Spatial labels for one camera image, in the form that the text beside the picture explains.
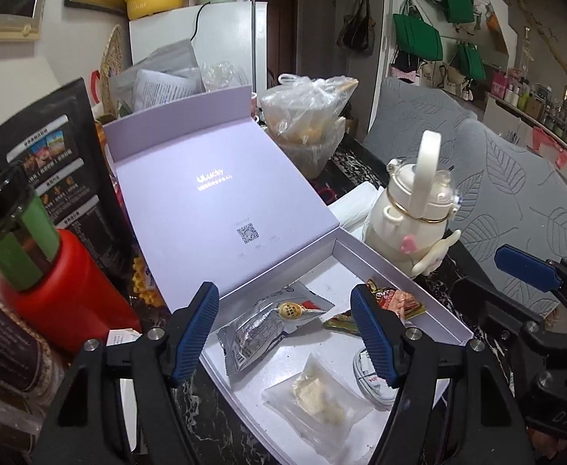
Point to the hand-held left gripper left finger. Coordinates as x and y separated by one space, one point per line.
193 334

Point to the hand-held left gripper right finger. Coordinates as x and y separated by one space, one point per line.
375 339

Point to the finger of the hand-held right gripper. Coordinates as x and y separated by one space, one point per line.
506 307
525 264

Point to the gold brown snack packet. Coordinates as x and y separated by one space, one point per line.
404 302

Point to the silver snack packet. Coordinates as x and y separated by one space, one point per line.
254 336

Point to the clear zip bag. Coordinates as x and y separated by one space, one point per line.
317 397

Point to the lavender gift box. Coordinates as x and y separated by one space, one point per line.
206 179

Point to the grey leaf pattern chair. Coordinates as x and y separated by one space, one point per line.
520 193
409 111

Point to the yellow snack packet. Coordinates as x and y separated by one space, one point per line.
143 276

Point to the pink cloth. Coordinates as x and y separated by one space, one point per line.
552 147

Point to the red jar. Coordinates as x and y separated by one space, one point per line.
80 290

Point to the cream plush water bottle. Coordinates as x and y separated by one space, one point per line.
409 213

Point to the white folded plastic sheet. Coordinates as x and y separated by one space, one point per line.
356 203

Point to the white cabinet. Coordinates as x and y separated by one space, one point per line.
501 116

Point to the row of cosmetic bottles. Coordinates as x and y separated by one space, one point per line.
530 97

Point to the brown labelled jar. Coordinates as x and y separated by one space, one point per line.
7 348

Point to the green labelled jar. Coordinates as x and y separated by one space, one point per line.
21 242

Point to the cream handbag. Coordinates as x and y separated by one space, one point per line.
433 75

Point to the black snack pouch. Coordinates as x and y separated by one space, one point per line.
70 155

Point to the plastic bag of food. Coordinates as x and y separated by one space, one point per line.
302 116

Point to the pink white cup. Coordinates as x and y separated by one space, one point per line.
254 106

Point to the grey mailer bag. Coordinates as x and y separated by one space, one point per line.
167 63

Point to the woven fan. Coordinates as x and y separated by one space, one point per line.
113 68

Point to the dark hanging bag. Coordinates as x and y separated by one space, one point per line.
358 26

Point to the white fridge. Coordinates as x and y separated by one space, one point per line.
225 38

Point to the brown door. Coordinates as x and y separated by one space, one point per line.
281 34

